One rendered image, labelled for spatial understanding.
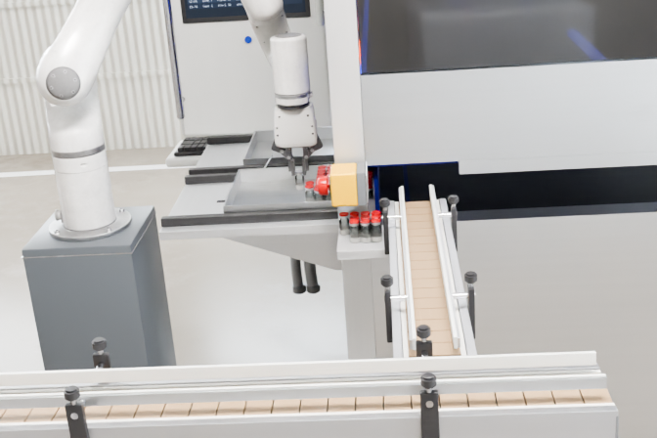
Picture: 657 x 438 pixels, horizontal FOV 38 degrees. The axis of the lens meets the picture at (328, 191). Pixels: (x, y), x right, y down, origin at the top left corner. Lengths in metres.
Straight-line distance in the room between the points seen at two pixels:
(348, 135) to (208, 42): 1.12
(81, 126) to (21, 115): 3.94
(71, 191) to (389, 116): 0.74
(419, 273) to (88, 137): 0.85
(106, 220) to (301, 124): 0.50
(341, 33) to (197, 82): 1.19
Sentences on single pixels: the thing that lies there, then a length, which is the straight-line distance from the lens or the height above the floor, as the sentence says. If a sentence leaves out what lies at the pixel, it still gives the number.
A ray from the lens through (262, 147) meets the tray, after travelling 2.66.
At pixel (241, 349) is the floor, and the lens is 3.44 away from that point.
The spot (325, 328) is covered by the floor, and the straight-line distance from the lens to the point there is 3.52.
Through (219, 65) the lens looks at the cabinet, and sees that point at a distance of 3.04.
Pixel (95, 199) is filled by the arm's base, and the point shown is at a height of 0.94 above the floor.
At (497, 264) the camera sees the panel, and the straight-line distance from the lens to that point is 2.12.
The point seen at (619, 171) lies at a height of 0.86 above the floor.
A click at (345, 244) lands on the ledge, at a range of 1.97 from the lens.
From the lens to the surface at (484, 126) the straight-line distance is 2.00.
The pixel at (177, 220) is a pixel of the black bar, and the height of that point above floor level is 0.89.
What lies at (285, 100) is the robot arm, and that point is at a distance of 2.20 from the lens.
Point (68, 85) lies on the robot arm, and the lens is 2.09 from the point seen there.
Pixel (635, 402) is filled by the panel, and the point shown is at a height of 0.41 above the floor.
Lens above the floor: 1.65
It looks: 20 degrees down
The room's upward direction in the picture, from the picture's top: 4 degrees counter-clockwise
